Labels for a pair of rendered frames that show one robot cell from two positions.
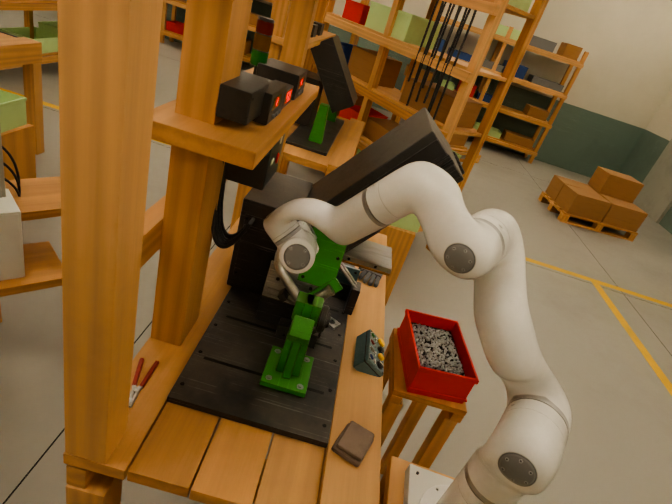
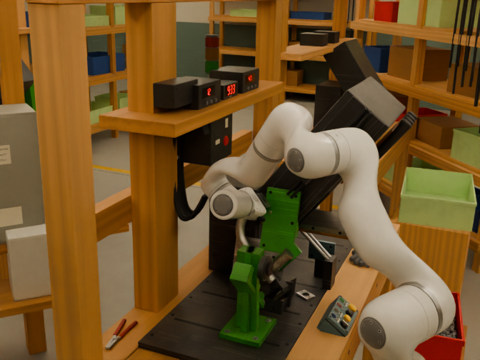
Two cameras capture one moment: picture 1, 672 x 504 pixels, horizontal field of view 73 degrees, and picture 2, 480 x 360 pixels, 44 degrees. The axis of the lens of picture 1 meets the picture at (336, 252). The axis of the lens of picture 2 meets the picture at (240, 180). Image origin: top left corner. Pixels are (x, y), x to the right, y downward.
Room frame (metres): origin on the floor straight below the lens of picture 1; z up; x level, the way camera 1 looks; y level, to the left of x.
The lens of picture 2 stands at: (-0.48, -0.61, 1.89)
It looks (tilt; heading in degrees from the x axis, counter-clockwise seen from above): 18 degrees down; 25
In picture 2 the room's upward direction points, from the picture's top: 1 degrees clockwise
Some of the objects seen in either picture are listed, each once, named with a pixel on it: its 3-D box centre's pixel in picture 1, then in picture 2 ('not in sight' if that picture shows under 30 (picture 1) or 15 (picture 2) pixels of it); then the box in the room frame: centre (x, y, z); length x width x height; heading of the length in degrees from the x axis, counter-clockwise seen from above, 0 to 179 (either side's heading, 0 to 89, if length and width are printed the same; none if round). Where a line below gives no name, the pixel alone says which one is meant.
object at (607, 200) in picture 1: (597, 197); not in sight; (6.83, -3.42, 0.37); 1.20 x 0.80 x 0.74; 99
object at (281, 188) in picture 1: (271, 232); (247, 218); (1.42, 0.24, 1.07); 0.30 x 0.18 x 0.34; 2
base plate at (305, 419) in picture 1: (291, 299); (270, 280); (1.32, 0.10, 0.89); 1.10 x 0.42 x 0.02; 2
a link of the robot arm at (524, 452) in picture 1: (513, 458); (396, 343); (0.65, -0.46, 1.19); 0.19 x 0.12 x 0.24; 153
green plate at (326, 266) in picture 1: (325, 249); (283, 217); (1.25, 0.03, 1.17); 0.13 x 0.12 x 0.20; 2
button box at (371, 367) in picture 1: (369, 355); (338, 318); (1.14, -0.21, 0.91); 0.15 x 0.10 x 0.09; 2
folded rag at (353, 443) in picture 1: (353, 442); not in sight; (0.79, -0.20, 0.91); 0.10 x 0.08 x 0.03; 161
